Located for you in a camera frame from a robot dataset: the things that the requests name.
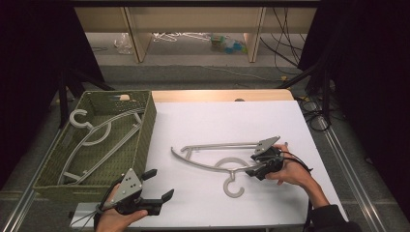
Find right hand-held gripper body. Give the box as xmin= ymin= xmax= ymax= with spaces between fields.
xmin=254 ymin=135 xmax=285 ymax=181

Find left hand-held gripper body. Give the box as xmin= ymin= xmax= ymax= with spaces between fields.
xmin=110 ymin=167 xmax=162 ymax=217

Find green woven basket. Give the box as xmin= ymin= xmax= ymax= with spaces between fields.
xmin=33 ymin=90 xmax=158 ymax=196

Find grey plastic clothes hanger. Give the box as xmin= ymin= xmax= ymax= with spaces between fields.
xmin=170 ymin=141 xmax=274 ymax=199
xmin=57 ymin=108 xmax=144 ymax=186

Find person's right hand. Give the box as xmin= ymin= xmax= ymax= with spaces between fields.
xmin=264 ymin=143 xmax=315 ymax=190

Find person's left hand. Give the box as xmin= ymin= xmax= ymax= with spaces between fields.
xmin=95 ymin=185 xmax=149 ymax=232

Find white table sheet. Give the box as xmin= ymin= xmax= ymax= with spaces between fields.
xmin=70 ymin=100 xmax=349 ymax=228

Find pile of colourful items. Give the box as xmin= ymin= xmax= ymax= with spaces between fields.
xmin=210 ymin=33 xmax=249 ymax=55

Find black curtain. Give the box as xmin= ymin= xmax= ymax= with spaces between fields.
xmin=0 ymin=0 xmax=105 ymax=191
xmin=298 ymin=0 xmax=410 ymax=214

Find clear plastic bag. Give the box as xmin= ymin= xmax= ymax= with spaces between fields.
xmin=113 ymin=32 xmax=133 ymax=55

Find white hangers on floor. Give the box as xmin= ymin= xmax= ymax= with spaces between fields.
xmin=152 ymin=31 xmax=212 ymax=44

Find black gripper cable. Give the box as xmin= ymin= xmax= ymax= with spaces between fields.
xmin=280 ymin=150 xmax=314 ymax=232

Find black floor cables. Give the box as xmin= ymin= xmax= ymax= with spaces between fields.
xmin=296 ymin=95 xmax=334 ymax=132

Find thin white floor cable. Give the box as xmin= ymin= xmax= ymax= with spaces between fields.
xmin=202 ymin=65 xmax=278 ymax=83

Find aluminium floor rail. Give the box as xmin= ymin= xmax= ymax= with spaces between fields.
xmin=0 ymin=129 xmax=64 ymax=232
xmin=317 ymin=115 xmax=386 ymax=232

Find black hanging cables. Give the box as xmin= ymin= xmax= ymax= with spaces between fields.
xmin=259 ymin=7 xmax=308 ymax=69

